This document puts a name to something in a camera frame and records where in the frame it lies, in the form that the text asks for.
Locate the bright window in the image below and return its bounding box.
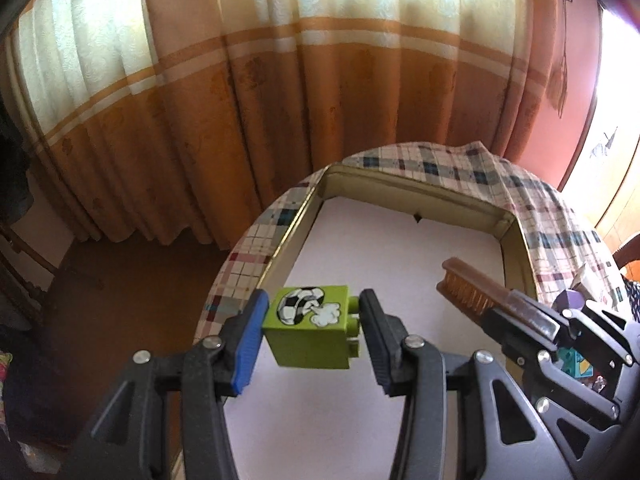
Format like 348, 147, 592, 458
557, 2, 640, 241

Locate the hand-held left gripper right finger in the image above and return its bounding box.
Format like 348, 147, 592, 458
358, 287, 576, 480

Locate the brown wooden chair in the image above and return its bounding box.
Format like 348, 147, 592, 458
615, 232, 640, 281
0, 220, 56, 321

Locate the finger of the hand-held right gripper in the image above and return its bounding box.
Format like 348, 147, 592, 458
481, 306, 621, 423
560, 300, 640, 396

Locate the brown bristle brush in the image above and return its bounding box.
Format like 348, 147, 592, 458
436, 256, 561, 343

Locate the green toy block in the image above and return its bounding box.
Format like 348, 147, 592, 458
261, 284, 362, 372

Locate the black hanging jacket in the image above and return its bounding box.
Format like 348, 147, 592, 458
0, 95, 33, 226

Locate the blue patterned cloth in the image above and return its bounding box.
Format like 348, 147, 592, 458
620, 280, 640, 322

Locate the teal toy block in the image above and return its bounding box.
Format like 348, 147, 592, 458
556, 347, 596, 380

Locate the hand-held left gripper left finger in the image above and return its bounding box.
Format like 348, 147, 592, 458
59, 287, 271, 480

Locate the gold metal tray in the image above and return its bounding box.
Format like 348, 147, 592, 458
170, 162, 538, 480

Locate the orange and cream curtain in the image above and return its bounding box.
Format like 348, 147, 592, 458
0, 0, 566, 251

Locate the wall hanging ornament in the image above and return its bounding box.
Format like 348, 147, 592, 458
547, 0, 576, 118

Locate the plaid tablecloth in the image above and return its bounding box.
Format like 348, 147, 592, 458
192, 142, 623, 356

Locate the purple block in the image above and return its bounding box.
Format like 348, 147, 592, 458
551, 287, 588, 317

